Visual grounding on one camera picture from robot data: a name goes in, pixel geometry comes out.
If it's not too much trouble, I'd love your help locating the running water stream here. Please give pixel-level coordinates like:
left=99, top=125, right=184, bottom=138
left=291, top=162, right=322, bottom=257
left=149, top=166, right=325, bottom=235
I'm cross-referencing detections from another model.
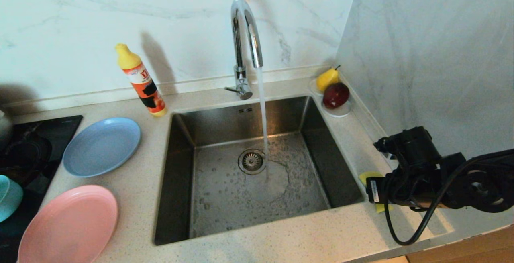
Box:
left=256, top=67, right=270, bottom=157

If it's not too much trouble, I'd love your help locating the chrome faucet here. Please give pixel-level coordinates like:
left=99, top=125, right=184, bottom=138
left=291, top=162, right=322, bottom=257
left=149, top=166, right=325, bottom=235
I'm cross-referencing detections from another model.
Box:
left=225, top=0, right=264, bottom=101

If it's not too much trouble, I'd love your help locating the yellow fish-shaped sponge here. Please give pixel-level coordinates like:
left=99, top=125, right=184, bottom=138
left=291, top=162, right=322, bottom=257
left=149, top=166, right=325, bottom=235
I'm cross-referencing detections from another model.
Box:
left=359, top=171, right=392, bottom=214

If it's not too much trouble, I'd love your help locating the black induction cooktop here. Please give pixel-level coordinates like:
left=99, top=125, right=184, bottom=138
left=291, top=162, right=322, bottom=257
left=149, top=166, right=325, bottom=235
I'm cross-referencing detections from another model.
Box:
left=0, top=115, right=84, bottom=263

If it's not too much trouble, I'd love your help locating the blue plastic plate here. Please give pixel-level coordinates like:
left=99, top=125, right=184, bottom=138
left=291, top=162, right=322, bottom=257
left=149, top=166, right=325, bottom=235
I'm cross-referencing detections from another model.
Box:
left=63, top=117, right=141, bottom=177

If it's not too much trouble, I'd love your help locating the teal ceramic bowl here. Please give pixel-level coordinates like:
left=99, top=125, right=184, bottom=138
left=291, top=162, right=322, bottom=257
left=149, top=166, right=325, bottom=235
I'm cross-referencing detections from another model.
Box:
left=0, top=175, right=24, bottom=223

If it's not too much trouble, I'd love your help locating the stainless steel sink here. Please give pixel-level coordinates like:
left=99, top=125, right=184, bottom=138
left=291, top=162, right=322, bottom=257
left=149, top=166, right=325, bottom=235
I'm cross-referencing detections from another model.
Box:
left=155, top=96, right=366, bottom=245

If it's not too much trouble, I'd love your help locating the yellow orange dish soap bottle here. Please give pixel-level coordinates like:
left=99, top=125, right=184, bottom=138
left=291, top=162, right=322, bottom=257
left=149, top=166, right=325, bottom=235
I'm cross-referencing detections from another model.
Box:
left=115, top=43, right=167, bottom=117

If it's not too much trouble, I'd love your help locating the wooden cabinet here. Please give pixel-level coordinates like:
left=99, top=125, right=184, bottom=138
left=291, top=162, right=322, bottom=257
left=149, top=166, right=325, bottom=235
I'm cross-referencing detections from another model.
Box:
left=406, top=224, right=514, bottom=263

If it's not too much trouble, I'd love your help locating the small white dish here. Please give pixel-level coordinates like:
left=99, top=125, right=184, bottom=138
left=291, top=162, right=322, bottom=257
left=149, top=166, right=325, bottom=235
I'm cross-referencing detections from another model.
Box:
left=321, top=100, right=352, bottom=118
left=308, top=77, right=324, bottom=96

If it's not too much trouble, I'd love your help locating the dark red apple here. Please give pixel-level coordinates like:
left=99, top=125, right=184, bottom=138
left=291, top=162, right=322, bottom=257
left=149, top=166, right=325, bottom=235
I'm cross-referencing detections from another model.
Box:
left=322, top=82, right=350, bottom=109

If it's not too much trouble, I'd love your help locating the pink plastic plate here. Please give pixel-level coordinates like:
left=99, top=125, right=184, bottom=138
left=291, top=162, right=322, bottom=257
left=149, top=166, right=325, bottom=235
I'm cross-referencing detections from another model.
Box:
left=18, top=185, right=119, bottom=263

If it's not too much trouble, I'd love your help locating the metal sink drain strainer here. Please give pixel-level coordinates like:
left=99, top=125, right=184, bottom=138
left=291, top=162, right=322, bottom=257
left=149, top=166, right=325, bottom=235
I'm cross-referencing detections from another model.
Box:
left=238, top=149, right=267, bottom=175

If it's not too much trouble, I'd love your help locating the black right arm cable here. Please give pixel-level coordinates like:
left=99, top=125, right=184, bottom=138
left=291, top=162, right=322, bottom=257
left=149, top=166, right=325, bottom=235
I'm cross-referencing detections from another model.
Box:
left=383, top=149, right=514, bottom=246

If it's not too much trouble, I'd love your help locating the yellow pear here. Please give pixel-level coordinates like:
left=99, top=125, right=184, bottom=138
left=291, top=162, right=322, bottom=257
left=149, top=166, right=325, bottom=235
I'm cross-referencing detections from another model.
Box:
left=316, top=65, right=341, bottom=93

